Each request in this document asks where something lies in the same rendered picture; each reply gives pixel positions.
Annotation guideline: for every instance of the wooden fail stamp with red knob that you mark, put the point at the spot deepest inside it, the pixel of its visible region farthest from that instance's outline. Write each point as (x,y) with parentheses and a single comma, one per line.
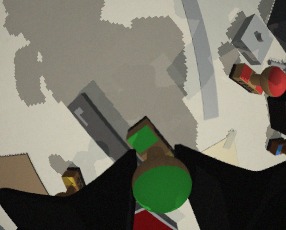
(272,80)

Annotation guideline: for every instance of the brown flat board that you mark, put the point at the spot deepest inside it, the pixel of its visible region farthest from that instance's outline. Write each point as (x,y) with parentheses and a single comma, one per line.
(18,173)

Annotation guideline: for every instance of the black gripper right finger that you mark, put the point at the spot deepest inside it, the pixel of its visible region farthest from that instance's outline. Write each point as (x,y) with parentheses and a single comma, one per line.
(228,197)

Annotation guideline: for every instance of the red ink pad in grey tray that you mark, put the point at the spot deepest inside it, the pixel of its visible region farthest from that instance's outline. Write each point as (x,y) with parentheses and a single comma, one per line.
(145,220)

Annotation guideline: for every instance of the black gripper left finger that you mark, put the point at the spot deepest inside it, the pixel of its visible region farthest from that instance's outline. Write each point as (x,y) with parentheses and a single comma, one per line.
(106,203)

